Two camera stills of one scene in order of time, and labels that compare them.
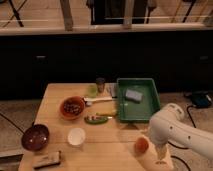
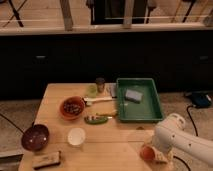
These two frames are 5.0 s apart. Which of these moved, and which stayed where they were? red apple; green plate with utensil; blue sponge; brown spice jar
Moved: red apple
Stayed: green plate with utensil; brown spice jar; blue sponge
